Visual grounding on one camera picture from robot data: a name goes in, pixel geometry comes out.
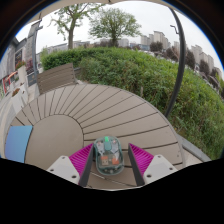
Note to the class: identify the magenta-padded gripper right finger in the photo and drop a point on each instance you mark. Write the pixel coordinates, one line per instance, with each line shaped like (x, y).
(141, 159)

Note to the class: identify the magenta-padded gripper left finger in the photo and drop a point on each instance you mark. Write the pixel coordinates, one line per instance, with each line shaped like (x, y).
(80, 160)

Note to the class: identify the transparent teal computer mouse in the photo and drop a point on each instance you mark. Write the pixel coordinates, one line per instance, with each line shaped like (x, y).
(108, 156)

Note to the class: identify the blue square mouse pad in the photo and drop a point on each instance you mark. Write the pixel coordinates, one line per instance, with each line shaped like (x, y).
(18, 143)

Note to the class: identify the grey stone curb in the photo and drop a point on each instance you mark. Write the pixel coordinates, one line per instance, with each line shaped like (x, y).
(195, 149)

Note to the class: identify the green trimmed hedge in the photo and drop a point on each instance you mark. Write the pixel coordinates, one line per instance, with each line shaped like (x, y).
(140, 76)

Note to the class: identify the white planter box with flowers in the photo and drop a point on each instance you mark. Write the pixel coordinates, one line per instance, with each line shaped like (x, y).
(18, 101)
(21, 71)

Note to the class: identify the brown slatted outdoor chair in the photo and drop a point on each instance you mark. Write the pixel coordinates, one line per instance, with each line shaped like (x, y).
(56, 78)

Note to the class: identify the dark curved umbrella pole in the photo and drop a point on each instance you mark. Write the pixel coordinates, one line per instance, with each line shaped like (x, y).
(180, 66)

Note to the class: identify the storefront building with red awning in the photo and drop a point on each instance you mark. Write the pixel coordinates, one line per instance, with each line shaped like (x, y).
(10, 63)

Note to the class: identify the distant apartment buildings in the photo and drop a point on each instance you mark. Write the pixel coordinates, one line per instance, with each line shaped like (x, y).
(196, 53)

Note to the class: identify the tall grey sign pillar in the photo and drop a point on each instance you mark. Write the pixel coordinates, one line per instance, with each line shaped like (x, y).
(31, 50)

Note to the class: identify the sparse bare-trunk tree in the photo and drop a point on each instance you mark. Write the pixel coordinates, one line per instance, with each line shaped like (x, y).
(70, 33)

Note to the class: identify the round leafy green tree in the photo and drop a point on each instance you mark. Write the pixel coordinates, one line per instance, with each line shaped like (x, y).
(115, 25)

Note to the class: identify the beige patio umbrella canopy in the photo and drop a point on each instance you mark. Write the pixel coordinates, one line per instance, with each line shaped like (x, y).
(66, 4)

